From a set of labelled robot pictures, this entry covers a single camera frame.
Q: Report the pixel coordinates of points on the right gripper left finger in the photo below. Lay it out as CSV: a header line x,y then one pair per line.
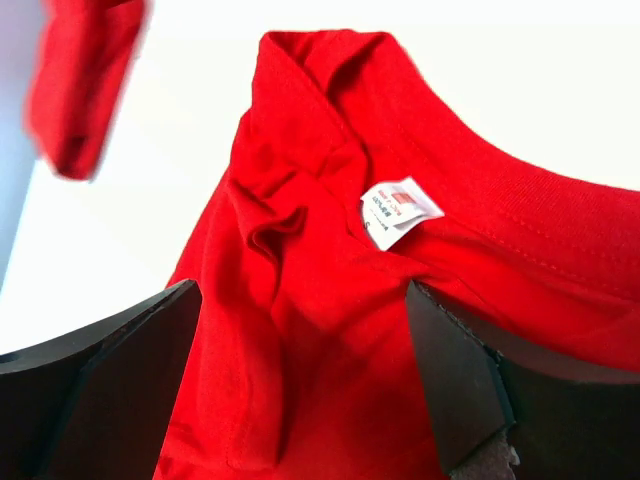
x,y
95,403

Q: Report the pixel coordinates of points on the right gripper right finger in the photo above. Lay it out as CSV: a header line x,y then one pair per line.
x,y
502,407

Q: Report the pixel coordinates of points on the red t shirt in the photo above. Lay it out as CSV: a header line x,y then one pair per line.
x,y
85,51
348,179

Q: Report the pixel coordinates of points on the folded red t shirt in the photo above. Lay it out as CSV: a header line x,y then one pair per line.
x,y
85,51

